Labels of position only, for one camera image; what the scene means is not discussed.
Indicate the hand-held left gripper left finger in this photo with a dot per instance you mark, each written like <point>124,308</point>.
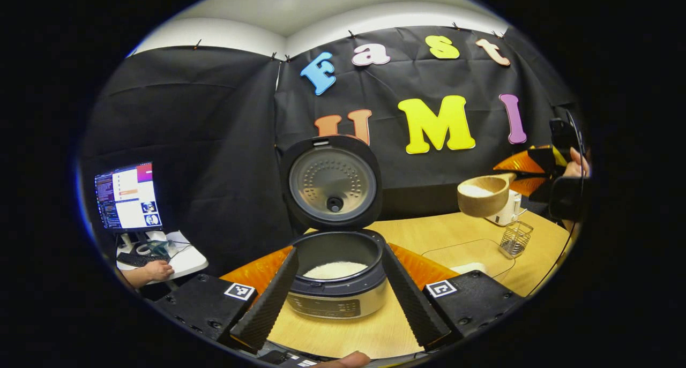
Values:
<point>268,298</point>

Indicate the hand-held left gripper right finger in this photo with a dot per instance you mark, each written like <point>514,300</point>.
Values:
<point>410,298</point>

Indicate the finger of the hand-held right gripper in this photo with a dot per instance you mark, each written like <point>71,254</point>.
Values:
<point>528,186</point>
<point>522,163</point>

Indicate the wooden spoon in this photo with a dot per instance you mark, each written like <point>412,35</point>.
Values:
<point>482,204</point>

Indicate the spoonful of white rice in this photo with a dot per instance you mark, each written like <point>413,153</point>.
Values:
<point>474,190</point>

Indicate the black steel rice cooker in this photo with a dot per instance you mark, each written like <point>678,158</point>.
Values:
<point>332,303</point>

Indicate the white rice layer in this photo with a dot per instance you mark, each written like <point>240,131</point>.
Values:
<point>335,270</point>

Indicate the white toaster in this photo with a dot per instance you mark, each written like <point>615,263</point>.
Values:
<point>506,215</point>

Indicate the clear plastic container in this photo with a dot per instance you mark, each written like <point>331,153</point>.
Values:
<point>461,250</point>

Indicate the small white side table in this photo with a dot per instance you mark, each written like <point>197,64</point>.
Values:
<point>190,261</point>

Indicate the teal item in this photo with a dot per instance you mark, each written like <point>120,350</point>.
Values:
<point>159,248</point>

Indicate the white tape roll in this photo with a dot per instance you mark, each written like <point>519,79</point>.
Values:
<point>142,249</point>

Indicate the black keyboard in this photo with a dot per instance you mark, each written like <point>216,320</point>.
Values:
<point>134,260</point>

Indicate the black backdrop cloth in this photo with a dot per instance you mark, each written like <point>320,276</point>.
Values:
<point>214,143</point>

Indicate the computer monitor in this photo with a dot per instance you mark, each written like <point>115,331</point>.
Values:
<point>128,196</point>

